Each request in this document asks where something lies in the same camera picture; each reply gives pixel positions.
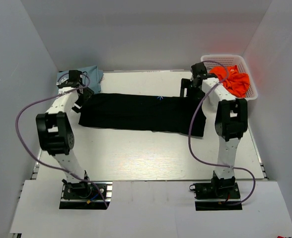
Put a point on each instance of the crumpled orange t-shirt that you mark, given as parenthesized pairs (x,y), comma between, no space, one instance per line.
(236,83)

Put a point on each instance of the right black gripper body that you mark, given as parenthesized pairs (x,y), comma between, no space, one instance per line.
(191,91)

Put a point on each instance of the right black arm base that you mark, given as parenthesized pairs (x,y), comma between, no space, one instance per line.
(217,195)

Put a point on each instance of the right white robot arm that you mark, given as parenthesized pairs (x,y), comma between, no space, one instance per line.
(230,122)

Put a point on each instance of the black t-shirt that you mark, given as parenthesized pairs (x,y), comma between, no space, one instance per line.
(146,113)

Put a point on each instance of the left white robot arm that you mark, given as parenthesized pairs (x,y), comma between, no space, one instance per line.
(55,132)

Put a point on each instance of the white plastic basket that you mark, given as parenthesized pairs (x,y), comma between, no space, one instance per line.
(211,61)

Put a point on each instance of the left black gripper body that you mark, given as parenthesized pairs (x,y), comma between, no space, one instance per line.
(88,93)

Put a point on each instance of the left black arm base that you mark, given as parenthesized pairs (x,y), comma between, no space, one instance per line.
(85,196)

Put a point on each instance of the folded blue-grey t-shirt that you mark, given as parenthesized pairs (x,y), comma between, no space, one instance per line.
(95,75)

